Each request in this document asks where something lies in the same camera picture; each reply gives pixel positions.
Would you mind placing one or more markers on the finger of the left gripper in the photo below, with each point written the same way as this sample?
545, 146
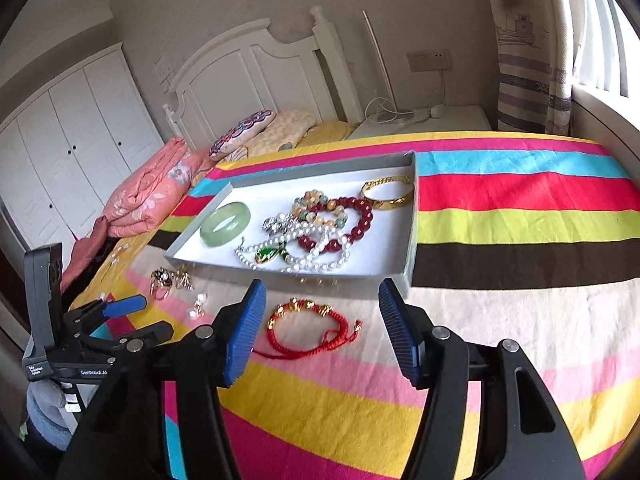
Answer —
148, 337
120, 307

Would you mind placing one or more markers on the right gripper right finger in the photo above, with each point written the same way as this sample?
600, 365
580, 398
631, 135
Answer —
522, 434

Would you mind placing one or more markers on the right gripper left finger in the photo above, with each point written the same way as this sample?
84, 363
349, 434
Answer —
123, 433

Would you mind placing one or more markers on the silver flower brooch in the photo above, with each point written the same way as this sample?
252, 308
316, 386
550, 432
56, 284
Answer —
277, 224

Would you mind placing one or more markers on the grey white jewelry tray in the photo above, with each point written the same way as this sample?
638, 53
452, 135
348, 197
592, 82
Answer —
334, 237

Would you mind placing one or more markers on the grey gloved left hand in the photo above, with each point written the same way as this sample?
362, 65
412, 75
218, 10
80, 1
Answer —
44, 403

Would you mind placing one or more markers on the pearl earrings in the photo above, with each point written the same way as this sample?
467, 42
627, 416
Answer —
197, 310

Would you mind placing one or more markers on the folded pink quilt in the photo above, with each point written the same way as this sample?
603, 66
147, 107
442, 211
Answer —
145, 199

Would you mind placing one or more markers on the green jade bangle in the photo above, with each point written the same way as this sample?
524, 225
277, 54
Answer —
224, 224

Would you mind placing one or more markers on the white wardrobe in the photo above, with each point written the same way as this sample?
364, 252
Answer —
68, 146

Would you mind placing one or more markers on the patterned round cushion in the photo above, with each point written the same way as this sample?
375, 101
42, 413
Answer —
241, 133

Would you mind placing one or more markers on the beige floral pillow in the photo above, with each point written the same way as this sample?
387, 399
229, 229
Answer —
283, 133

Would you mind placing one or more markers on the white bed headboard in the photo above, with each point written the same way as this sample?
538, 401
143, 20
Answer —
246, 69

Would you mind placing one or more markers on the yellow floral bedsheet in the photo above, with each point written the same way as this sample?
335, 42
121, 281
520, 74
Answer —
326, 132

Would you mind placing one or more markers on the white nightstand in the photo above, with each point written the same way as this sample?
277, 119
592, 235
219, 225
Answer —
448, 118

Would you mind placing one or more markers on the patterned window curtain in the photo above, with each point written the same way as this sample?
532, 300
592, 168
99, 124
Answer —
536, 56

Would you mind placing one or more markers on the rose gold ring bangle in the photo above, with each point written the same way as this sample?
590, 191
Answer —
160, 284

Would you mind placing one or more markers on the wall power socket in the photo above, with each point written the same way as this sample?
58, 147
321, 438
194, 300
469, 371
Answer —
429, 61

